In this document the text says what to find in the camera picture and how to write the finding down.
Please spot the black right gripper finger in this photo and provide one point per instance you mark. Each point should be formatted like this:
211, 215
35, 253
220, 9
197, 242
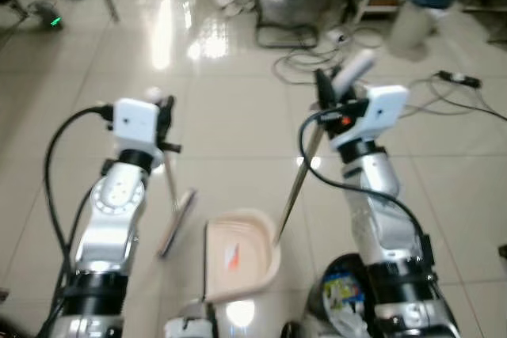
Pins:
323, 89

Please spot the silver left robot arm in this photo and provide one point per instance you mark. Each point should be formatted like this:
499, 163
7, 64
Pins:
111, 211

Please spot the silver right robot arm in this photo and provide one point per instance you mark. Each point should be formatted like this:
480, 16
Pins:
380, 211

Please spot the white bin with blue lid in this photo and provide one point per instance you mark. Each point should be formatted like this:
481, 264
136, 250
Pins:
416, 17

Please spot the small device with green light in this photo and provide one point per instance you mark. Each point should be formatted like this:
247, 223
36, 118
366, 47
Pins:
47, 15

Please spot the robot torso and legs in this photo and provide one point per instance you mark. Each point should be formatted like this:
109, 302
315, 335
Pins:
341, 298

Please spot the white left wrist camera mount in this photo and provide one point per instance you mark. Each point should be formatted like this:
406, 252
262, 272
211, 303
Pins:
135, 123

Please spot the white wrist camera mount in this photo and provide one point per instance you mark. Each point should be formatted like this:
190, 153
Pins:
135, 123
379, 112

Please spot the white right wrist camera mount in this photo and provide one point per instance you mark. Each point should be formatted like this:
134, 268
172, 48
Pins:
379, 112

